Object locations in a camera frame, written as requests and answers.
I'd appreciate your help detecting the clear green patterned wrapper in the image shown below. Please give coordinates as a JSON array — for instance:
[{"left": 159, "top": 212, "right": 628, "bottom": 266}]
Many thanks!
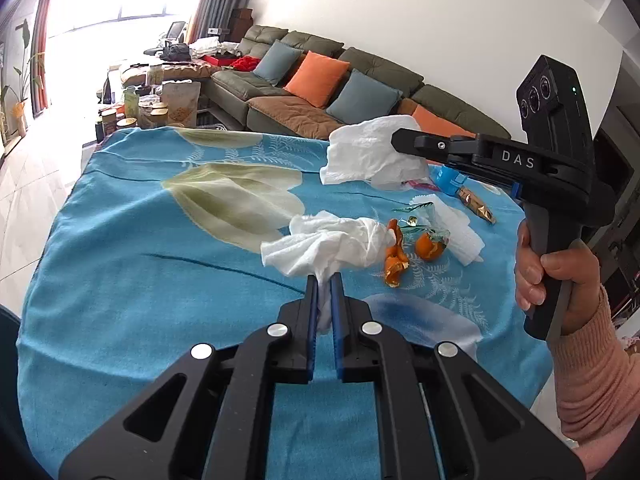
[{"left": 394, "top": 200, "right": 450, "bottom": 242}]

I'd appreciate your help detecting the orange peel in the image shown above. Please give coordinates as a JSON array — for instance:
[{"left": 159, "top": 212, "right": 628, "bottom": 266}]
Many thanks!
[{"left": 414, "top": 230, "right": 449, "bottom": 262}]

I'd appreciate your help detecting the orange peel strip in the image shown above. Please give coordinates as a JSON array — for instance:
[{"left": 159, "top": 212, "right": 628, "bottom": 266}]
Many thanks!
[{"left": 384, "top": 219, "right": 409, "bottom": 287}]

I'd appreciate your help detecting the large white tissue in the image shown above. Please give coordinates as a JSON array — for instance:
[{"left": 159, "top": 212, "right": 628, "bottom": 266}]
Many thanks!
[{"left": 320, "top": 115, "right": 428, "bottom": 190}]

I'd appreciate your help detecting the right hand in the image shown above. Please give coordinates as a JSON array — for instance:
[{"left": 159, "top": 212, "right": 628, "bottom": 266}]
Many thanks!
[{"left": 514, "top": 220, "right": 600, "bottom": 336}]

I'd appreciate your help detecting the gold foil snack packet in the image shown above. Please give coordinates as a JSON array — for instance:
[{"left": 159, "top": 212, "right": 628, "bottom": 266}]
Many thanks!
[{"left": 457, "top": 186, "right": 497, "bottom": 224}]

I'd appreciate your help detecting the blue paper coffee cup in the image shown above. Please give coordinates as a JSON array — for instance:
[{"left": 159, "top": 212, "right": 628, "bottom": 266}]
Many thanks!
[{"left": 430, "top": 165, "right": 468, "bottom": 197}]

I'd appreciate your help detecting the orange cushion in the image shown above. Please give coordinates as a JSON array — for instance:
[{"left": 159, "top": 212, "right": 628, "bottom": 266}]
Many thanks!
[
  {"left": 284, "top": 51, "right": 350, "bottom": 108},
  {"left": 411, "top": 105, "right": 475, "bottom": 138}
]

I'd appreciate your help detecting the blue floral tablecloth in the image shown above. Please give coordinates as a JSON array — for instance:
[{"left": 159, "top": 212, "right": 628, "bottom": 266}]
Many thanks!
[{"left": 17, "top": 128, "right": 551, "bottom": 474}]

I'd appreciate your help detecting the grey blue cushion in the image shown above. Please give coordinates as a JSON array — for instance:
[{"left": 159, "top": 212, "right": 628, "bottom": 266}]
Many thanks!
[
  {"left": 253, "top": 40, "right": 303, "bottom": 86},
  {"left": 326, "top": 70, "right": 402, "bottom": 125}
]

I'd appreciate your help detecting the dark teal chair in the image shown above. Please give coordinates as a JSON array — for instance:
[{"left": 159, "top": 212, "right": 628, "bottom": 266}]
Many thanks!
[{"left": 0, "top": 306, "right": 25, "bottom": 442}]

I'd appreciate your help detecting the olive green sectional sofa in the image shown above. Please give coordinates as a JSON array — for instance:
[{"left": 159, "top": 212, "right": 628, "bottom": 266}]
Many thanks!
[{"left": 202, "top": 25, "right": 510, "bottom": 140}]

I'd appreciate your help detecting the cluttered coffee table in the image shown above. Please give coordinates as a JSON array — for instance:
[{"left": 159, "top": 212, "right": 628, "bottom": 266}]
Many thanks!
[{"left": 107, "top": 58, "right": 219, "bottom": 128}]

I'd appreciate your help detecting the grey orange left curtain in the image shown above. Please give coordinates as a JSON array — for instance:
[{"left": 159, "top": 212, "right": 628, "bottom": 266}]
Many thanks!
[{"left": 30, "top": 0, "right": 51, "bottom": 117}]

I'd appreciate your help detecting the tall green potted plant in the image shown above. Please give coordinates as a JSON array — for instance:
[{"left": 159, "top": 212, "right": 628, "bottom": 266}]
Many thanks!
[{"left": 1, "top": 18, "right": 44, "bottom": 138}]

